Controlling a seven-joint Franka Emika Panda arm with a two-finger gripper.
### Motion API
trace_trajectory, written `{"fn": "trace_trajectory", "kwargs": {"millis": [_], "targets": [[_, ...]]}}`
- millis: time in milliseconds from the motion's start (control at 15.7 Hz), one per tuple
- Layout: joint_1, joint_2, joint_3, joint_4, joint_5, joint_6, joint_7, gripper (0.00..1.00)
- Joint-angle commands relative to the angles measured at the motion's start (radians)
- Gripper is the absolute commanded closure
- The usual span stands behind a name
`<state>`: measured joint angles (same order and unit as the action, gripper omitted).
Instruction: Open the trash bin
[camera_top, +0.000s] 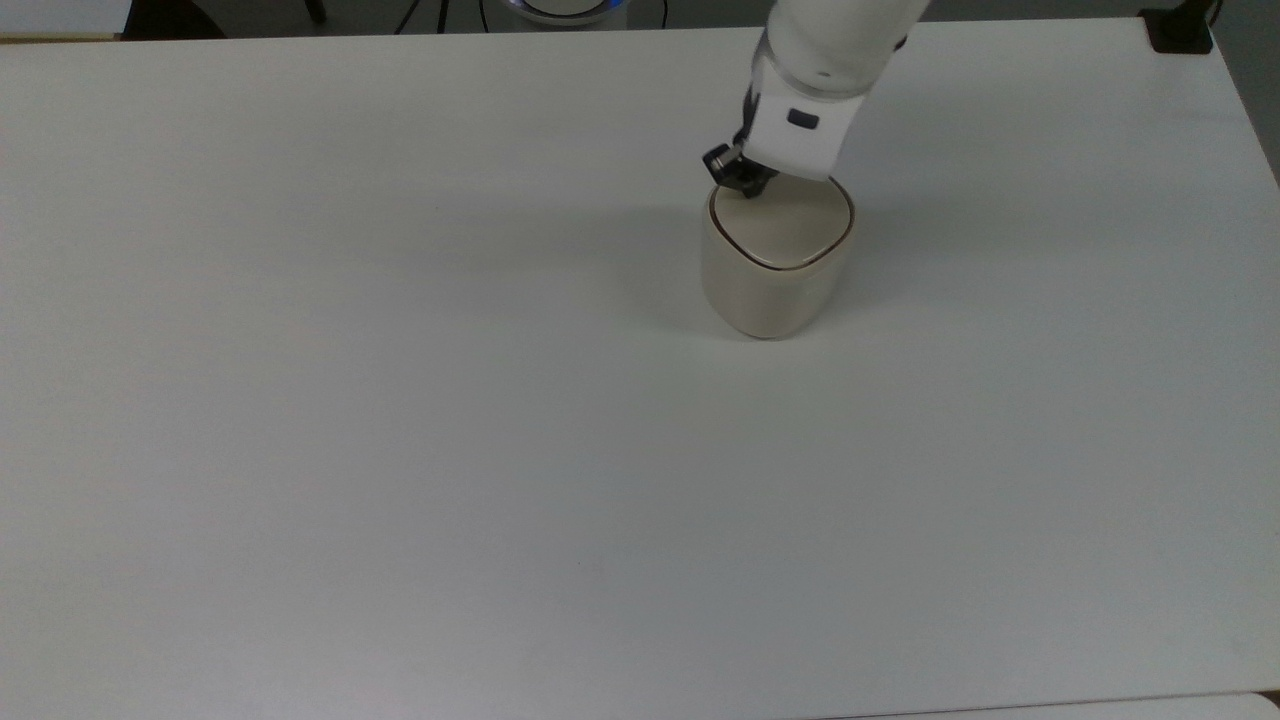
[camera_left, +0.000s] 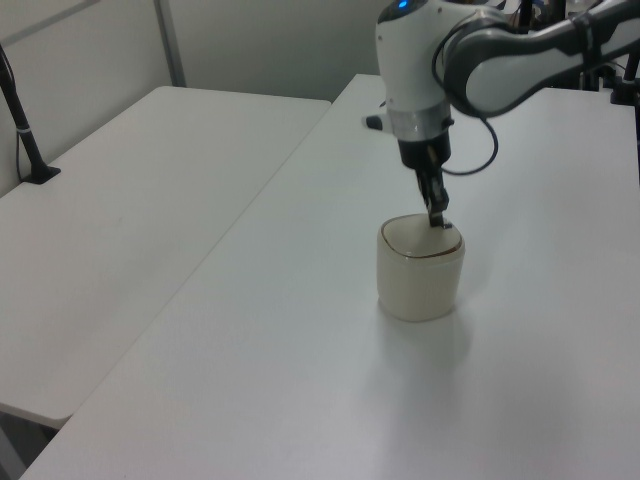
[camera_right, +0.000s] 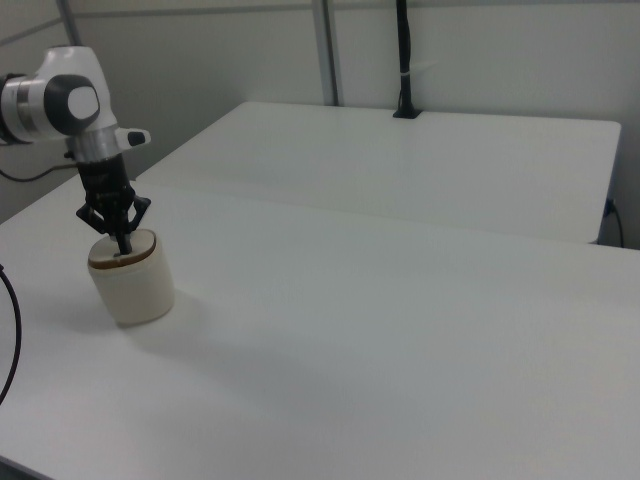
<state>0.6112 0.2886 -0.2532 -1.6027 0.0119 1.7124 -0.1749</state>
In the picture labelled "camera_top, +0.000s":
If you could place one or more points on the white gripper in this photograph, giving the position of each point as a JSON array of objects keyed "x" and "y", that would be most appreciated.
[{"x": 795, "y": 130}]

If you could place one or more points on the cream ceramic cup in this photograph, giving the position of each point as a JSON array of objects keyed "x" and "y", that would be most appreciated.
[{"x": 775, "y": 270}]

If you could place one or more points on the dark chair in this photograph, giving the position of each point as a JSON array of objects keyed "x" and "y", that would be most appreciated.
[{"x": 170, "y": 18}]

